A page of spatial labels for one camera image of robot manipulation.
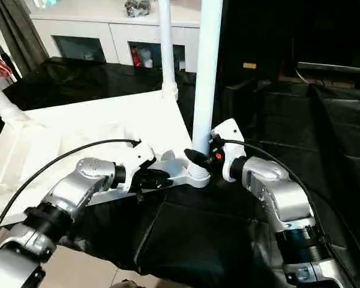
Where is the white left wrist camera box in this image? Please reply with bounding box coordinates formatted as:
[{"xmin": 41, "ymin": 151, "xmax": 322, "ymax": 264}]
[{"xmin": 116, "ymin": 140, "xmax": 157, "ymax": 193}]

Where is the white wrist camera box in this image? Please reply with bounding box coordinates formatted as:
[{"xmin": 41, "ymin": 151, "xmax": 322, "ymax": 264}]
[
  {"xmin": 209, "ymin": 118, "xmax": 247, "ymax": 181},
  {"xmin": 116, "ymin": 140, "xmax": 157, "ymax": 193}
]

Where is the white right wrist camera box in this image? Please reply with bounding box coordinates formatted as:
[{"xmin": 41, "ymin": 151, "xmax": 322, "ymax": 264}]
[{"xmin": 209, "ymin": 118, "xmax": 247, "ymax": 181}]

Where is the black plastic mat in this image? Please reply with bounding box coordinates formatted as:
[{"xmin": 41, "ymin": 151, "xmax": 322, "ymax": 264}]
[{"xmin": 0, "ymin": 57, "xmax": 360, "ymax": 288}]

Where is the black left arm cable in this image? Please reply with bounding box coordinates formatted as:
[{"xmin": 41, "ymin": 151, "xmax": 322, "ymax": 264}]
[{"xmin": 0, "ymin": 139, "xmax": 142, "ymax": 248}]

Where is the black horizontal rail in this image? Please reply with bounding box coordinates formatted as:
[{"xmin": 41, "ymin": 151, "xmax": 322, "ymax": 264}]
[{"xmin": 296, "ymin": 61, "xmax": 360, "ymax": 76}]

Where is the pale blue plastic sheet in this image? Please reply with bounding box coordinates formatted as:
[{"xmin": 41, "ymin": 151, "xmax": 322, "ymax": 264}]
[{"xmin": 33, "ymin": 0, "xmax": 58, "ymax": 10}]

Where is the white cabinet with glass doors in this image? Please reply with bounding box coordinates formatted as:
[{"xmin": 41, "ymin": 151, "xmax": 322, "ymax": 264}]
[{"xmin": 30, "ymin": 0, "xmax": 202, "ymax": 74}]

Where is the white plastic table top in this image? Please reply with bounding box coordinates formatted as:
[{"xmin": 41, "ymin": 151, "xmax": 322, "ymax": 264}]
[{"xmin": 0, "ymin": 90, "xmax": 212, "ymax": 232}]

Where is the dark object on cabinet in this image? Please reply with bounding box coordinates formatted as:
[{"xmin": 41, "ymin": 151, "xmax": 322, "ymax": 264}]
[{"xmin": 124, "ymin": 0, "xmax": 152, "ymax": 18}]

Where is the grey curtain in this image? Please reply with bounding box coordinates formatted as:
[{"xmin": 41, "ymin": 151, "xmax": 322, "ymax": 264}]
[{"xmin": 0, "ymin": 0, "xmax": 50, "ymax": 76}]

